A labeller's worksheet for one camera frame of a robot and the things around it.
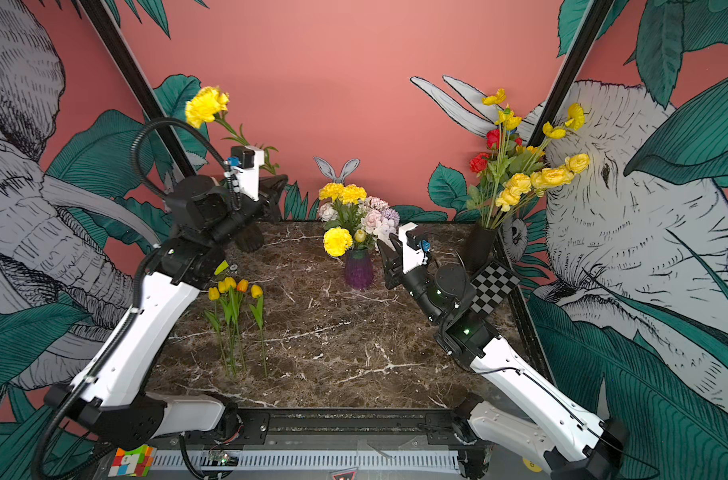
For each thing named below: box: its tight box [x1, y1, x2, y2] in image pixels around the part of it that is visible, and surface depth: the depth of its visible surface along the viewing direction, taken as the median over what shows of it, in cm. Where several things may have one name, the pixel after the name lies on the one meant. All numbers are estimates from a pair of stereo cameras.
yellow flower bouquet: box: [467, 89, 590, 229], surface depth 84 cm
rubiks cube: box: [108, 444, 157, 478], surface depth 67 cm
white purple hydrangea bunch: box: [318, 196, 400, 249], surface depth 81 cm
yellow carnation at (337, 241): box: [323, 227, 353, 257], surface depth 73 cm
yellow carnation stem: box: [186, 87, 280, 175], surface depth 45 cm
